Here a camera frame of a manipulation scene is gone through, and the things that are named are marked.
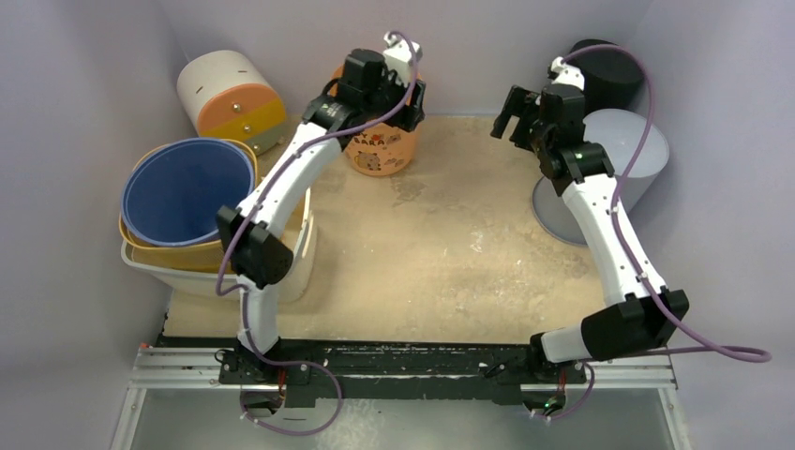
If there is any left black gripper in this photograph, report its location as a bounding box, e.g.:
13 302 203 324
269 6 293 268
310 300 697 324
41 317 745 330
363 67 424 133

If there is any orange capybara bin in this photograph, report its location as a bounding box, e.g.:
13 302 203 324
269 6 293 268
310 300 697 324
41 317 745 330
329 62 428 179

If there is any grey plastic bin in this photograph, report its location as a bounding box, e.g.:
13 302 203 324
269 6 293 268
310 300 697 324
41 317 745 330
531 108 670 248

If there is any black plastic bin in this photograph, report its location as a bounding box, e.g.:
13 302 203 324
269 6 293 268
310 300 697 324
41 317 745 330
569 51 645 114

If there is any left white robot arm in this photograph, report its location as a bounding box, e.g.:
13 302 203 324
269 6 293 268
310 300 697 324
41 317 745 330
217 42 425 383

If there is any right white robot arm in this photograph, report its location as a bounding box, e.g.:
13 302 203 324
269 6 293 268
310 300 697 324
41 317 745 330
490 83 689 382

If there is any white drawer container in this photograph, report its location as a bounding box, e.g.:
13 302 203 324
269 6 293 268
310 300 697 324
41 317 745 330
176 50 287 155

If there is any blue plastic bucket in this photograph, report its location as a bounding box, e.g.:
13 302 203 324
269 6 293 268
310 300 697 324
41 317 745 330
121 137 257 248

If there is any white mesh basket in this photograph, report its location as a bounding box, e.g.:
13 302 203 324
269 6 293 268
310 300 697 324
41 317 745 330
118 196 318 303

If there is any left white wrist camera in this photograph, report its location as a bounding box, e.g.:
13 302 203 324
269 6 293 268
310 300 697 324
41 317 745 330
382 32 423 86

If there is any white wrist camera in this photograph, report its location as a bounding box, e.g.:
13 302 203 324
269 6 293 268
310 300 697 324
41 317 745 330
382 32 423 86
547 56 585 91

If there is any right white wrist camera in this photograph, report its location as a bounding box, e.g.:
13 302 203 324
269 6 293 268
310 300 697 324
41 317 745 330
547 56 585 91

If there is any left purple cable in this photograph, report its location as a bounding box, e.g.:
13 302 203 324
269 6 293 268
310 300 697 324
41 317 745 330
215 29 421 436

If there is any purple cable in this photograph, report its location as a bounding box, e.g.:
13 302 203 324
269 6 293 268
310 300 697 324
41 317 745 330
215 29 421 436
528 41 773 424

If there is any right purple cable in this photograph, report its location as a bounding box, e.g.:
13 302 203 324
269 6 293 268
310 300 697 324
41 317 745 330
528 41 773 424

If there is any aluminium mounting rail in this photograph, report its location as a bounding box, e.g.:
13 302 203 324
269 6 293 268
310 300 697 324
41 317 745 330
127 347 679 389

